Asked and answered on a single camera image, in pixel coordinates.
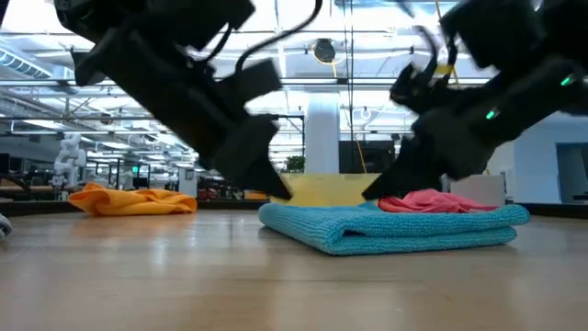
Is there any blue microfiber towel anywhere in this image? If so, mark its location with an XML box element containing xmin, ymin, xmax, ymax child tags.
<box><xmin>257</xmin><ymin>201</ymin><xmax>531</xmax><ymax>257</ymax></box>

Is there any white robot figure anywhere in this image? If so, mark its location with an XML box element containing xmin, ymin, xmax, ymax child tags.
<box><xmin>51</xmin><ymin>132</ymin><xmax>88</xmax><ymax>189</ymax></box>

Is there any small green bush plant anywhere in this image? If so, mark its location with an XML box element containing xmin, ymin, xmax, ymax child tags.
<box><xmin>285</xmin><ymin>155</ymin><xmax>307</xmax><ymax>175</ymax></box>

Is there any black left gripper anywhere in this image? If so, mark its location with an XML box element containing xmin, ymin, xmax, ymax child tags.
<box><xmin>73</xmin><ymin>27</ymin><xmax>293</xmax><ymax>201</ymax></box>

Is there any white plant pot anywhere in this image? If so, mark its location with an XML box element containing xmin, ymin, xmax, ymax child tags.
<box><xmin>447</xmin><ymin>174</ymin><xmax>507</xmax><ymax>207</ymax></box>

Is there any yellow translucent plastic bin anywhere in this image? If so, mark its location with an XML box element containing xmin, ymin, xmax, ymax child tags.
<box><xmin>270</xmin><ymin>172</ymin><xmax>383</xmax><ymax>209</ymax></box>

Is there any overhead LED light bar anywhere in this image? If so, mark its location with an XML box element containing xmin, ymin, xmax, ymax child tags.
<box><xmin>279</xmin><ymin>76</ymin><xmax>491</xmax><ymax>89</ymax></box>

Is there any pink microfiber towel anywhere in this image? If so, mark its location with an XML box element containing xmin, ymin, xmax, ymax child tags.
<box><xmin>377</xmin><ymin>188</ymin><xmax>500</xmax><ymax>214</ymax></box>

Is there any orange microfiber towel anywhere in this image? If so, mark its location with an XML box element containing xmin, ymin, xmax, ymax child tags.
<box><xmin>68</xmin><ymin>181</ymin><xmax>199</xmax><ymax>218</ymax></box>

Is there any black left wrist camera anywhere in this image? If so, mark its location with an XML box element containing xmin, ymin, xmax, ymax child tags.
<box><xmin>215</xmin><ymin>58</ymin><xmax>283</xmax><ymax>106</ymax></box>

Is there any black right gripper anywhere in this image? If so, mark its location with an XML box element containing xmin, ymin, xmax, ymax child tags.
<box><xmin>362</xmin><ymin>103</ymin><xmax>506</xmax><ymax>200</ymax></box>

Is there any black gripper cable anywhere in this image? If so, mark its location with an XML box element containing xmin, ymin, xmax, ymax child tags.
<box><xmin>201</xmin><ymin>0</ymin><xmax>324</xmax><ymax>75</ymax></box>

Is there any black ceiling cable reel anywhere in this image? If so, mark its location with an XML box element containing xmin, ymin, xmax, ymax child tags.
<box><xmin>312</xmin><ymin>38</ymin><xmax>337</xmax><ymax>64</ymax></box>

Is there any white building column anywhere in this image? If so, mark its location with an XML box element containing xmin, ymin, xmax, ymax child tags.
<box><xmin>304</xmin><ymin>90</ymin><xmax>342</xmax><ymax>176</ymax></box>

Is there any grey microfiber towel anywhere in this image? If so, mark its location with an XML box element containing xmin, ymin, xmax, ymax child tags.
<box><xmin>0</xmin><ymin>212</ymin><xmax>14</xmax><ymax>242</ymax></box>

